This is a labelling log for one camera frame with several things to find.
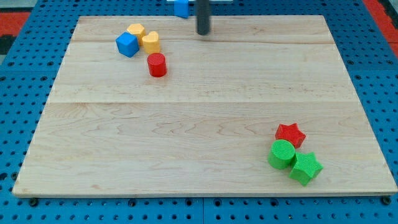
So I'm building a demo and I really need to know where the red cylinder block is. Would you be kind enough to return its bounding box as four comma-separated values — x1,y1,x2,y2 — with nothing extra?
147,53,167,78

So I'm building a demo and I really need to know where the yellow hexagon block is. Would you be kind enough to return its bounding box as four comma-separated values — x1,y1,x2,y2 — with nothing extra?
126,23,146,46

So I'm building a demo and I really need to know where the red star block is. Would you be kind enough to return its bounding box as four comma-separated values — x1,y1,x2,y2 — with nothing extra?
275,123,306,149

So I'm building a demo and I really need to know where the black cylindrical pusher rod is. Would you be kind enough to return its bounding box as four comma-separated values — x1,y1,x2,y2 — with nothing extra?
195,0,211,35

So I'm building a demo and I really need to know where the wooden board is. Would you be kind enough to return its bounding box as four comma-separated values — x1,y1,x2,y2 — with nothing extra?
12,16,397,198

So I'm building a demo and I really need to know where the green star block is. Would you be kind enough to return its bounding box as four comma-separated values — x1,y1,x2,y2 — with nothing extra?
289,152,323,186

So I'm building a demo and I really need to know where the blue cube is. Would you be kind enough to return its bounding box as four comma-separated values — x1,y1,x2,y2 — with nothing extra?
116,32,139,57

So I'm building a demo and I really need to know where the green cylinder block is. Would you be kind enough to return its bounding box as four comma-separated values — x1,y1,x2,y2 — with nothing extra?
267,139,295,169

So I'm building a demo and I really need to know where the blue block at top edge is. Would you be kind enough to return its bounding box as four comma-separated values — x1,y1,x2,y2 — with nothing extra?
174,0,189,19

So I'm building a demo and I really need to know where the yellow heart block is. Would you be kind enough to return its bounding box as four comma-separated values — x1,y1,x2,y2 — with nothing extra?
142,31,161,54

